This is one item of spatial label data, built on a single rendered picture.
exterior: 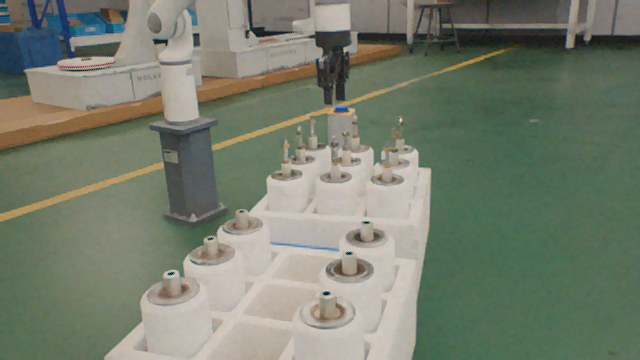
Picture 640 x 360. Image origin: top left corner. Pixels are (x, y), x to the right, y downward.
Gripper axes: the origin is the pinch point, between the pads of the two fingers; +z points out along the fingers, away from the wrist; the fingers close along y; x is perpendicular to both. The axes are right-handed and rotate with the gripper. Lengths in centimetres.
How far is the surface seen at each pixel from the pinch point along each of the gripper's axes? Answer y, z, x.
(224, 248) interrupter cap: -39.7, 18.2, 5.4
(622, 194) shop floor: 77, 44, -66
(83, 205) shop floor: 17, 43, 99
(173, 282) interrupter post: -54, 16, 4
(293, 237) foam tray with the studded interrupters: -8.8, 30.6, 8.0
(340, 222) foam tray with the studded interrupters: -7.2, 26.2, -3.0
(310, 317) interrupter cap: -54, 18, -17
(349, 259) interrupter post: -40.9, 16.1, -17.6
